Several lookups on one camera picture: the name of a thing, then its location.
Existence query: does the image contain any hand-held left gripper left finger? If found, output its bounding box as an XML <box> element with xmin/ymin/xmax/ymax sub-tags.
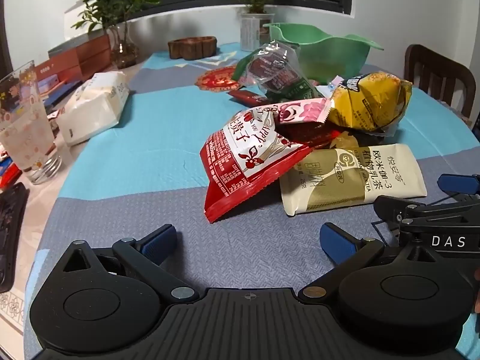
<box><xmin>56</xmin><ymin>224</ymin><xmax>196</xmax><ymax>304</ymax></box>

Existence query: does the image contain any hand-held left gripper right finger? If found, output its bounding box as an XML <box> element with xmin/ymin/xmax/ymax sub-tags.
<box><xmin>298</xmin><ymin>223</ymin><xmax>471</xmax><ymax>304</ymax></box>

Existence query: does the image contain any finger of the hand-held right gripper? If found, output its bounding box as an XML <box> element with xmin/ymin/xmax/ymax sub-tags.
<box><xmin>373</xmin><ymin>194</ymin><xmax>427</xmax><ymax>229</ymax></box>
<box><xmin>438</xmin><ymin>173</ymin><xmax>480</xmax><ymax>196</ymax></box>

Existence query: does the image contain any beige milk tea packet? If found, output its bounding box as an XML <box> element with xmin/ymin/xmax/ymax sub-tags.
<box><xmin>279</xmin><ymin>143</ymin><xmax>428</xmax><ymax>217</ymax></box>

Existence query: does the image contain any gold foil snack packet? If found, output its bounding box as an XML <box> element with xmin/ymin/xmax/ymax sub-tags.
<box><xmin>329</xmin><ymin>132</ymin><xmax>359</xmax><ymax>151</ymax></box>

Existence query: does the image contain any yellow snack bag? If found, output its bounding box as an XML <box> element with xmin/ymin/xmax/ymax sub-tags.
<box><xmin>324</xmin><ymin>71</ymin><xmax>413</xmax><ymax>137</ymax></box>

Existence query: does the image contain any dark red snack packet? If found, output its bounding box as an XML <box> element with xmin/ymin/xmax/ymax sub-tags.
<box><xmin>277</xmin><ymin>120</ymin><xmax>340</xmax><ymax>152</ymax></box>

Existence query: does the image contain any red and white snack bag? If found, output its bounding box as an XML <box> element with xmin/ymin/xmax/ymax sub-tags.
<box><xmin>199</xmin><ymin>106</ymin><xmax>314</xmax><ymax>225</ymax></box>

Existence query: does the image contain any pink snack packet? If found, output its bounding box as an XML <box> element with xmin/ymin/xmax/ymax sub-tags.
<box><xmin>275</xmin><ymin>97</ymin><xmax>335</xmax><ymax>124</ymax></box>

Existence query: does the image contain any small white snack packet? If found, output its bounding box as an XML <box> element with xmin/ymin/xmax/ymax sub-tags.
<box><xmin>316</xmin><ymin>75</ymin><xmax>346</xmax><ymax>100</ymax></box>

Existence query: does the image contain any green snack packet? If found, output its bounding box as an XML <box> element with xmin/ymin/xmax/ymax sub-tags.
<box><xmin>230</xmin><ymin>49</ymin><xmax>319</xmax><ymax>102</ymax></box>

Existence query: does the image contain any green plastic bowl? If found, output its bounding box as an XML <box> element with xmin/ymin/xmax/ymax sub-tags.
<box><xmin>262</xmin><ymin>22</ymin><xmax>385</xmax><ymax>85</ymax></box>

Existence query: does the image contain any small red snack packet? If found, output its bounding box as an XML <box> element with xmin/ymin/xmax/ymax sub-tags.
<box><xmin>227</xmin><ymin>89</ymin><xmax>269</xmax><ymax>106</ymax></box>

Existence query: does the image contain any dark wooden chair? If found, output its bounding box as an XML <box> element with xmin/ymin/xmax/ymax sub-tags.
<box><xmin>404</xmin><ymin>44</ymin><xmax>477</xmax><ymax>117</ymax></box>

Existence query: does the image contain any black flat device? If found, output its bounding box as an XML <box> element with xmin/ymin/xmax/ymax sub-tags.
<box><xmin>0</xmin><ymin>182</ymin><xmax>30</xmax><ymax>293</ymax></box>

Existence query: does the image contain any white tissue pack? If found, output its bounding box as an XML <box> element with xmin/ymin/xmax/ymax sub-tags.
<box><xmin>56</xmin><ymin>71</ymin><xmax>131</xmax><ymax>147</ymax></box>

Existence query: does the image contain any patterned glass cup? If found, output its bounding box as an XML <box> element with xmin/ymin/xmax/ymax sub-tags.
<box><xmin>0</xmin><ymin>60</ymin><xmax>62</xmax><ymax>185</ymax></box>

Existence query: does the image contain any red round paper coaster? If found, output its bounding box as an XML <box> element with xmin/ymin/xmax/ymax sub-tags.
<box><xmin>194</xmin><ymin>65</ymin><xmax>241</xmax><ymax>91</ymax></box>

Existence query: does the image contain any stack of books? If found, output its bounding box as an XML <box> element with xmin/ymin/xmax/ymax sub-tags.
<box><xmin>35</xmin><ymin>73</ymin><xmax>85</xmax><ymax>107</ymax></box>

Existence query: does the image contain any brown box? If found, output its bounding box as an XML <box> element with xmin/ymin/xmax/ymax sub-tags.
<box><xmin>77</xmin><ymin>37</ymin><xmax>113</xmax><ymax>76</ymax></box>

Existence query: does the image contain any wooden tray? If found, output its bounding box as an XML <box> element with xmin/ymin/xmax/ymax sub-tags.
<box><xmin>167</xmin><ymin>35</ymin><xmax>218</xmax><ymax>61</ymax></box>

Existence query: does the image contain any red box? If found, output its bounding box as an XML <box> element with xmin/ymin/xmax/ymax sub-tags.
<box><xmin>35</xmin><ymin>54</ymin><xmax>84</xmax><ymax>83</ymax></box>

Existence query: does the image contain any grey box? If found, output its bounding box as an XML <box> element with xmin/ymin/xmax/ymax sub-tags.
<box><xmin>48</xmin><ymin>33</ymin><xmax>110</xmax><ymax>52</ymax></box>

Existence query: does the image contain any small plant in white pot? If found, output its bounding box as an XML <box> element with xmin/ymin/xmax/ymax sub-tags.
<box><xmin>227</xmin><ymin>0</ymin><xmax>284</xmax><ymax>52</ymax></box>

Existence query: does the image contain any leafy plant in glass vase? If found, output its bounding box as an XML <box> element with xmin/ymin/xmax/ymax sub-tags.
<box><xmin>71</xmin><ymin>0</ymin><xmax>167</xmax><ymax>70</ymax></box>

